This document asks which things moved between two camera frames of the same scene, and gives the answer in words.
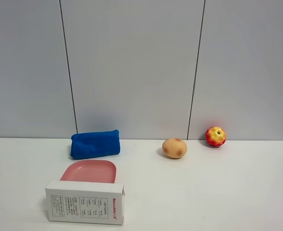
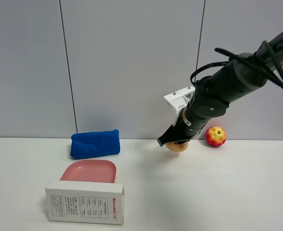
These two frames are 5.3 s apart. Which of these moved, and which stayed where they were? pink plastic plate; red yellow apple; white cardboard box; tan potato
Moved: tan potato
Stayed: white cardboard box; red yellow apple; pink plastic plate
